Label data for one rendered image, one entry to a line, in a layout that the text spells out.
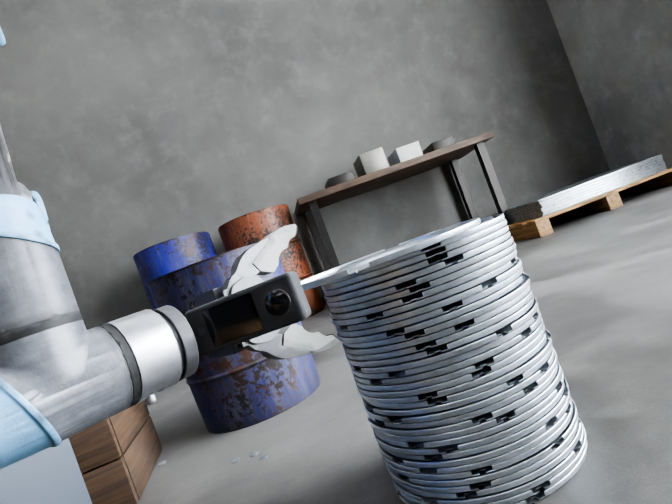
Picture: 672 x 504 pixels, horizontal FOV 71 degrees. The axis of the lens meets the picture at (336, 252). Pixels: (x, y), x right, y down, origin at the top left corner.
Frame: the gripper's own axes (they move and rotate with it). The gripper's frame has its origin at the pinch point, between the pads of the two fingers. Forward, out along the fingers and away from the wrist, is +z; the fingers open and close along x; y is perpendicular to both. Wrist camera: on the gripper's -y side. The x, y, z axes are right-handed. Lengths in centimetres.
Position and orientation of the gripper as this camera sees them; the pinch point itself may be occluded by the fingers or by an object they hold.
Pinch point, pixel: (321, 281)
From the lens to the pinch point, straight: 57.1
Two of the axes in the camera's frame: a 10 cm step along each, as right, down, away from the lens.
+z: 6.4, -2.3, 7.3
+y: -6.8, 2.6, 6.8
